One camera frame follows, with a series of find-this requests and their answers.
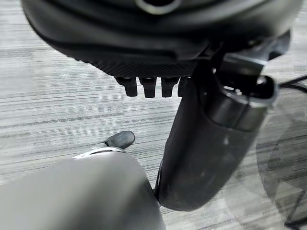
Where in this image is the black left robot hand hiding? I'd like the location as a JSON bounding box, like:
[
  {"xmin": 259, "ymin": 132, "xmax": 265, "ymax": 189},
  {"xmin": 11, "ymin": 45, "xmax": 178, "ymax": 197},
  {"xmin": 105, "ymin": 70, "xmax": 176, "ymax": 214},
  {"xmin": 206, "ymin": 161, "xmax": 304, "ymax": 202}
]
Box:
[{"xmin": 20, "ymin": 0, "xmax": 303, "ymax": 212}]

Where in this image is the dark robot foot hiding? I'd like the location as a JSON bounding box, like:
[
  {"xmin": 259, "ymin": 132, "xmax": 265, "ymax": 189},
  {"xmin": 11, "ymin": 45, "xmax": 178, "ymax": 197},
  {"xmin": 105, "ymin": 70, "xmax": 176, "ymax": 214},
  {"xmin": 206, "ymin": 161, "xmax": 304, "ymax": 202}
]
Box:
[{"xmin": 94, "ymin": 130, "xmax": 135, "ymax": 152}]

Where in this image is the silver robot leg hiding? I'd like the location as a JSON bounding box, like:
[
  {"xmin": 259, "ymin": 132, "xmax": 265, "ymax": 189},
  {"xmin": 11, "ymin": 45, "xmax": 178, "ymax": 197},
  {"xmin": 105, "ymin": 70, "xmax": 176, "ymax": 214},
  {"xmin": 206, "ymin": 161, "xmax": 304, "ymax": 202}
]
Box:
[{"xmin": 0, "ymin": 146, "xmax": 166, "ymax": 230}]

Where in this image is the black floor cable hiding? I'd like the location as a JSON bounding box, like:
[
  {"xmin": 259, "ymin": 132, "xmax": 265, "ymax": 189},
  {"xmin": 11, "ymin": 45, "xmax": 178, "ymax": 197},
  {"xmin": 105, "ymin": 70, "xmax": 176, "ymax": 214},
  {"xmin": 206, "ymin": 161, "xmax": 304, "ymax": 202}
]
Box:
[{"xmin": 277, "ymin": 74, "xmax": 307, "ymax": 91}]

